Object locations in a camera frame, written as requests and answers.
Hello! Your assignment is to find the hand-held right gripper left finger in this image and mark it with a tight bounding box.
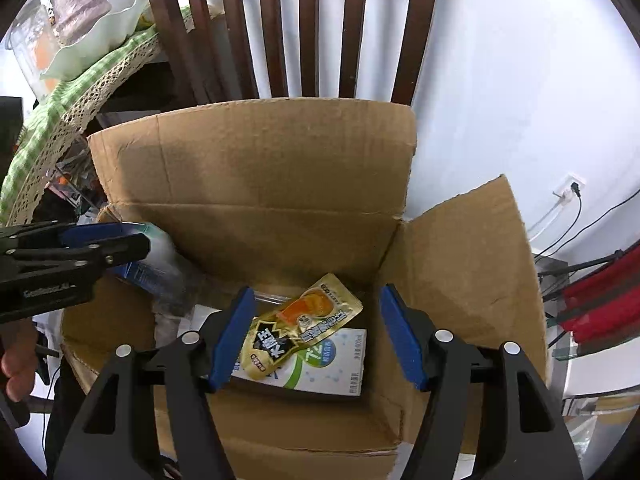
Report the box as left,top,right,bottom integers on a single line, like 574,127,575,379
52,286,257,480

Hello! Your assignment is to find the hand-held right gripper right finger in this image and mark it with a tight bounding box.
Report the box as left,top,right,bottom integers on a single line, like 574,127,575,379
378,283,583,480

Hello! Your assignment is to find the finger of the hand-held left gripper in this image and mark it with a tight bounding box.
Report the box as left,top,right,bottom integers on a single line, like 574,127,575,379
0,233,152,286
0,221,147,251

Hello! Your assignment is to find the dark blue box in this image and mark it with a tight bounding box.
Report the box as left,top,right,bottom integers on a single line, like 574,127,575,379
107,222,176,293

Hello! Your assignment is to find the clear plastic wrap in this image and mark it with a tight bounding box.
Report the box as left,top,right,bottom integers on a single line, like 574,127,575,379
150,240,211,346

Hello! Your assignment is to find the white green milk carton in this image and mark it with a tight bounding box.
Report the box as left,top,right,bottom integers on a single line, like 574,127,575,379
231,328,368,399

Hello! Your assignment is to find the yellow foil pouch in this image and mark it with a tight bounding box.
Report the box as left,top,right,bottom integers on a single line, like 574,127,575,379
240,273,364,372

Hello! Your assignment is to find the cardboard box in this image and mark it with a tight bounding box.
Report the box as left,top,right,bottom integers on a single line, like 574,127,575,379
60,97,553,480

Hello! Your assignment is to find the person's left hand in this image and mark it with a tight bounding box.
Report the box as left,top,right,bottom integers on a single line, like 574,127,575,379
0,317,38,403

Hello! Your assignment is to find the green checkered tablecloth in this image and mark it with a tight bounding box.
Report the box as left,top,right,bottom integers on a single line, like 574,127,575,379
0,5,216,226

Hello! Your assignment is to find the pale green wavy bowl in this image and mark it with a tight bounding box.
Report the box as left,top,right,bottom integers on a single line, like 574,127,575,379
40,0,151,82

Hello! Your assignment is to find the clear jar with white lid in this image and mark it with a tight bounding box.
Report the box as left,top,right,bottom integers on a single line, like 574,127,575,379
5,0,61,103

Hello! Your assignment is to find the red fabric item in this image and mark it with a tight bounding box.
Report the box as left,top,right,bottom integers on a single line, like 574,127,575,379
555,247,640,346

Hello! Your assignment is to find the pink textured vase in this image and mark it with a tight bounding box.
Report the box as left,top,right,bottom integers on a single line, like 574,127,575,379
51,0,112,46

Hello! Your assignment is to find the dark wooden chair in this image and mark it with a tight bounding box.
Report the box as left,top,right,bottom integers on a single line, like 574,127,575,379
137,0,443,108

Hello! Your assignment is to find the white cable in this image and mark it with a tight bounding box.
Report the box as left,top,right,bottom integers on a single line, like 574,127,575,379
527,195,566,241

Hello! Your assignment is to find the black cable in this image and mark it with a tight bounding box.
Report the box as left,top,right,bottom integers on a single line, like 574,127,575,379
530,185,640,261

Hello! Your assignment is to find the white wall socket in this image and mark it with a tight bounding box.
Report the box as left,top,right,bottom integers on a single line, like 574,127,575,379
552,172,587,201

